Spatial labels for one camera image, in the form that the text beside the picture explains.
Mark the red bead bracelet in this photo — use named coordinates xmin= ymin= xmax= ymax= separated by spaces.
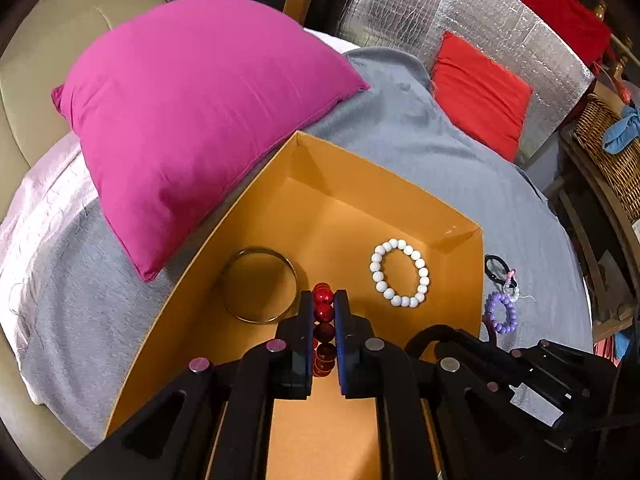
xmin=310 ymin=282 xmax=338 ymax=378

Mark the white bead bracelet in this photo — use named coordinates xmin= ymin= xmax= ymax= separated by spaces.
xmin=369 ymin=237 xmax=432 ymax=309

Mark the pink and clear bead bracelet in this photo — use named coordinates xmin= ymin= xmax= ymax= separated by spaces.
xmin=502 ymin=268 xmax=536 ymax=306

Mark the black hair tie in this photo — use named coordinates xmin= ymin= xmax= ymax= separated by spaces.
xmin=482 ymin=253 xmax=511 ymax=283

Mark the silver bangle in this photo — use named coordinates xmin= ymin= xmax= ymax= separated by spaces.
xmin=218 ymin=246 xmax=299 ymax=325

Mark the orange cardboard box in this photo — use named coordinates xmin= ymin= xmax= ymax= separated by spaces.
xmin=104 ymin=129 xmax=485 ymax=480

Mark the grey blanket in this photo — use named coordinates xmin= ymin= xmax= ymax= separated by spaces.
xmin=21 ymin=48 xmax=592 ymax=446

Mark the wooden shelf unit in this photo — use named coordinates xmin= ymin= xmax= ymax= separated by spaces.
xmin=544 ymin=127 xmax=639 ymax=342

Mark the pink white bed sheet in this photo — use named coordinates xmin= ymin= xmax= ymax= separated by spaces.
xmin=1 ymin=132 xmax=98 ymax=368

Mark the blue cloth in basket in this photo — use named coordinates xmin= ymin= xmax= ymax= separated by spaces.
xmin=602 ymin=105 xmax=640 ymax=155

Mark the wicker basket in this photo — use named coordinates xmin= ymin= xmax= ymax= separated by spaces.
xmin=573 ymin=93 xmax=640 ymax=223

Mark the red cushion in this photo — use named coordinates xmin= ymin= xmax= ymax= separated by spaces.
xmin=432 ymin=32 xmax=533 ymax=162

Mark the magenta pillow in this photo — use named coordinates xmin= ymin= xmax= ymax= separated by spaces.
xmin=51 ymin=0 xmax=367 ymax=281

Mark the silver foil insulation panel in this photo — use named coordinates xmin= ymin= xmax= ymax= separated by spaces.
xmin=336 ymin=0 xmax=593 ymax=167

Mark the wooden stair railing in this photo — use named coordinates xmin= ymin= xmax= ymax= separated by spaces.
xmin=549 ymin=0 xmax=640 ymax=91

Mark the red cloth on railing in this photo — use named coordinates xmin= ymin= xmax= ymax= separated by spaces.
xmin=521 ymin=0 xmax=611 ymax=67

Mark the purple bead bracelet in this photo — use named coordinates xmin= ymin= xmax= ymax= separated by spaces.
xmin=482 ymin=290 xmax=520 ymax=336

